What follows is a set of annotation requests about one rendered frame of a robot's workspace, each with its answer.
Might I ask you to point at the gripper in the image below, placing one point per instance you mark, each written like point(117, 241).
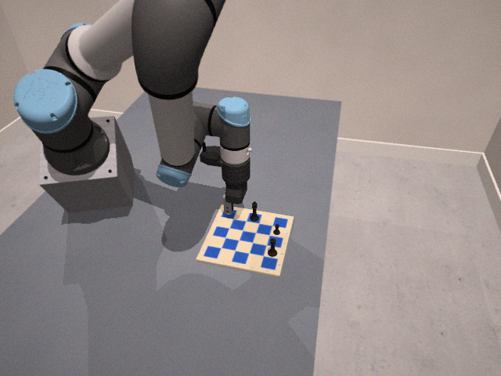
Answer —
point(235, 172)

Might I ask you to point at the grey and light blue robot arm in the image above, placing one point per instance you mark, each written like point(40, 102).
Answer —
point(167, 39)

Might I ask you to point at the blue and cream chessboard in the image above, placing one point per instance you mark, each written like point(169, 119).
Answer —
point(237, 242)

